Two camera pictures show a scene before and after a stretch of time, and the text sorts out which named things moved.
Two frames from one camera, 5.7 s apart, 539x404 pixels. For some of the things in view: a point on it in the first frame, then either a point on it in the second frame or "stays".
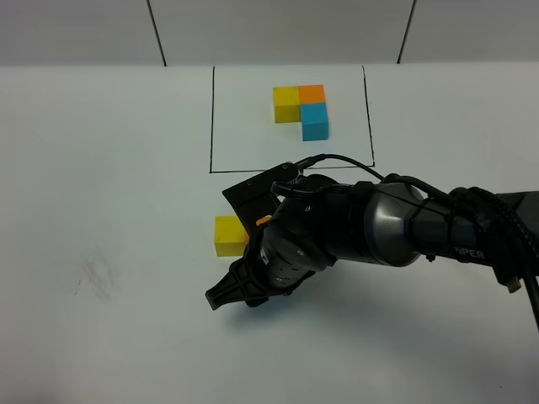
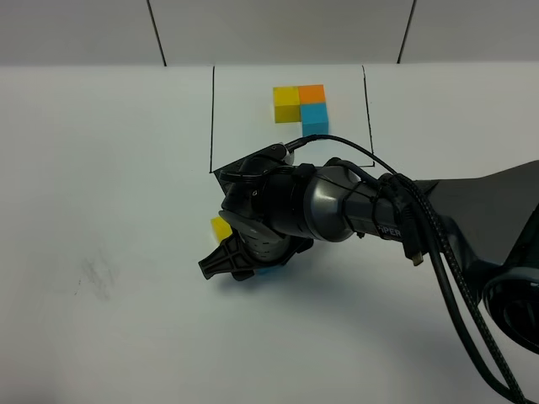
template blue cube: x=314 y=119 stays
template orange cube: x=312 y=94 stays
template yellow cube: x=286 y=104 stays
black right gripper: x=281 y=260 to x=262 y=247
